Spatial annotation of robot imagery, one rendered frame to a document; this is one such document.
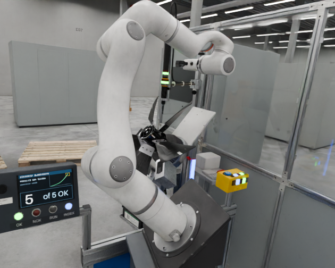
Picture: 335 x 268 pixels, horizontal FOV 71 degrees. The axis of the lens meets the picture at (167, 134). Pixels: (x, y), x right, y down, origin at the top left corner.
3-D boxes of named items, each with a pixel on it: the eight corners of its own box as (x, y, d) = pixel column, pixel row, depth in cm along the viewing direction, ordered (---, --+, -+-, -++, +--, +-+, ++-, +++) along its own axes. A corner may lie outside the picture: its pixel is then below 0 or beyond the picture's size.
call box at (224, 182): (233, 183, 147) (236, 167, 145) (246, 190, 139) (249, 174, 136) (214, 187, 139) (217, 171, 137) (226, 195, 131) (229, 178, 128)
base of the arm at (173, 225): (204, 229, 79) (173, 198, 71) (161, 264, 79) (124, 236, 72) (187, 196, 96) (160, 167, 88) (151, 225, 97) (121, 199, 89)
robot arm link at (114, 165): (117, 182, 80) (140, 191, 66) (81, 182, 73) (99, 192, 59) (131, 39, 83) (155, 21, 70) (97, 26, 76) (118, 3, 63)
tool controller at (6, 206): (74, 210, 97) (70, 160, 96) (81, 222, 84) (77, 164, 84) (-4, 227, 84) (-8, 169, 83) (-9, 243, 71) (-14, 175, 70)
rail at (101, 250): (230, 213, 148) (232, 201, 146) (234, 216, 145) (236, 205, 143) (80, 261, 102) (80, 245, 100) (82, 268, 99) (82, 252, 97)
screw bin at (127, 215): (150, 203, 146) (150, 193, 145) (169, 215, 135) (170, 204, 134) (121, 216, 131) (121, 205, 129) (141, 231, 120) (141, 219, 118)
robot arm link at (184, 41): (175, 3, 90) (226, 45, 107) (159, 42, 91) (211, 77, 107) (189, -2, 83) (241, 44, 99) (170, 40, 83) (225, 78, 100)
